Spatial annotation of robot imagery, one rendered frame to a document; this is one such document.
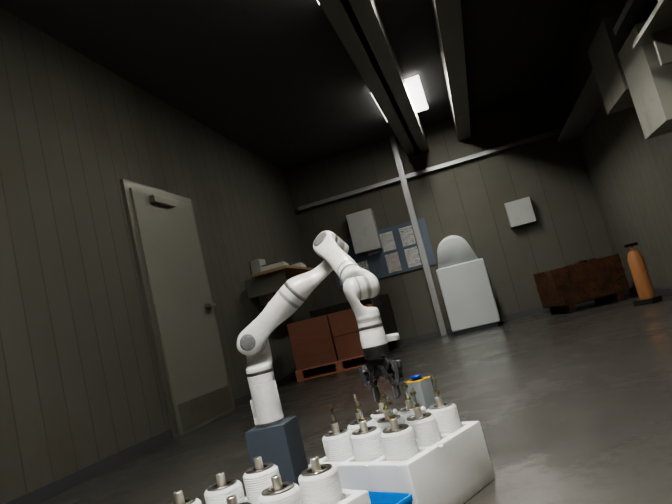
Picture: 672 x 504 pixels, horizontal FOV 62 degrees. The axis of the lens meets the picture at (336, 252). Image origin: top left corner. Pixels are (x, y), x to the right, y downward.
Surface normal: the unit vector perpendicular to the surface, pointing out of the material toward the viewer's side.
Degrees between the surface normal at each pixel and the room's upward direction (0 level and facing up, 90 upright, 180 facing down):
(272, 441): 90
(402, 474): 90
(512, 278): 90
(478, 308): 90
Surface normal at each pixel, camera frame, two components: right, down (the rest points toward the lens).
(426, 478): 0.70, -0.26
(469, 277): -0.25, -0.06
